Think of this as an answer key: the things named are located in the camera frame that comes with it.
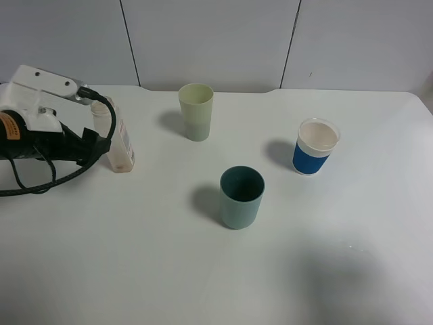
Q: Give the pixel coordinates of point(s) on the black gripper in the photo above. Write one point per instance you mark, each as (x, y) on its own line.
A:
(65, 145)

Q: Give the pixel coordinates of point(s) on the clear plastic drink bottle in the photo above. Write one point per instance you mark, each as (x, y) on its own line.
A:
(121, 155)

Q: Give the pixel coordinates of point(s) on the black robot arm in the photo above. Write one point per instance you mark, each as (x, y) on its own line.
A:
(18, 142)

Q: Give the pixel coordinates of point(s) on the pale yellow plastic cup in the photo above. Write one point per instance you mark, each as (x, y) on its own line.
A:
(196, 102)

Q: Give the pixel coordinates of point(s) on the teal green plastic cup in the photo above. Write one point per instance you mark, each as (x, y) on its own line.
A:
(241, 189)

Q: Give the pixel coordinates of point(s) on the blue white paper cup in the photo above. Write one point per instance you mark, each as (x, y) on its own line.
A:
(316, 140)

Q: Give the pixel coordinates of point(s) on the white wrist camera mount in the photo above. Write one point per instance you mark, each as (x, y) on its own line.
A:
(25, 93)

